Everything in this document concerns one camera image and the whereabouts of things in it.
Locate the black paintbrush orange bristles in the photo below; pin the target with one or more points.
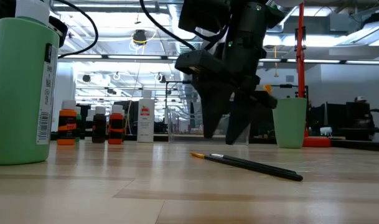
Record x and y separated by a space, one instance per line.
254 168
268 89

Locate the white glue bottle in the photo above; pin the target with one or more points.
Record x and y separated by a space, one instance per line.
145 130

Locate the long linear ceiling light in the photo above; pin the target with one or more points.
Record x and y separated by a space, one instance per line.
83 56

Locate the clear plastic storage bin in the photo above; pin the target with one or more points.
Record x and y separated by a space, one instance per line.
183 130

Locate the small red paint bottle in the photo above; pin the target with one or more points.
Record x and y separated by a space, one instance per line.
116 137

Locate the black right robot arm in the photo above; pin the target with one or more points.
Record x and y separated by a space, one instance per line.
248 18

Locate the black workstation desk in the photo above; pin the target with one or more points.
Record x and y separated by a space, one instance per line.
357 124

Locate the small orange paint bottle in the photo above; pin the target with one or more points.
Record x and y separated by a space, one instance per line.
67 130

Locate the small dark brown paint bottle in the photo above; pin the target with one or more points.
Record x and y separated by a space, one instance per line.
99 129

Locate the large green paint bottle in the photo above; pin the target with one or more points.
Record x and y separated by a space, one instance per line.
18 93

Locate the green plastic cup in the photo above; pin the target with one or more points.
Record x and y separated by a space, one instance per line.
290 124

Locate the black paintbrush silver ferrule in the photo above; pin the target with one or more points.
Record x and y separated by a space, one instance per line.
279 168

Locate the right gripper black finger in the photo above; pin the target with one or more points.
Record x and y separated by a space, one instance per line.
239 124
212 109

